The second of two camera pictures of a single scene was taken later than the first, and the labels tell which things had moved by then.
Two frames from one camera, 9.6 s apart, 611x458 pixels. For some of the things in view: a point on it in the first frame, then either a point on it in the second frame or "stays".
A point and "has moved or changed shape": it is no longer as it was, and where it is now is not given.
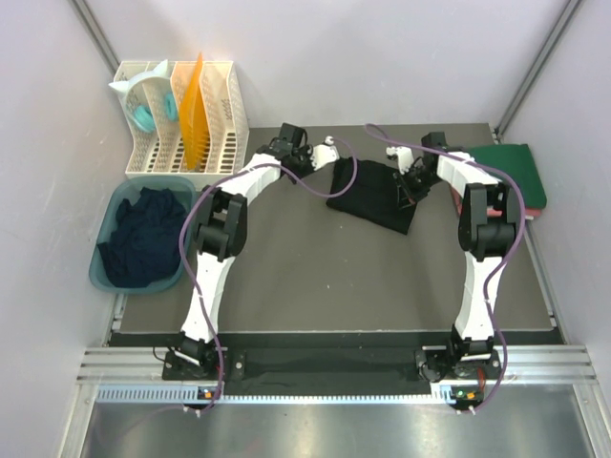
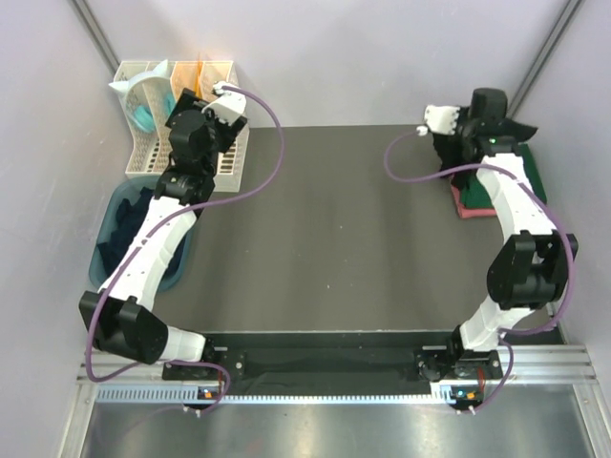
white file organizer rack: (152, 93) stays
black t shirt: (374, 196) has moved or changed shape
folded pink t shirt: (491, 212) stays
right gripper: (407, 197) -> (462, 114)
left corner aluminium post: (96, 35) stays
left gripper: (307, 153) -> (227, 132)
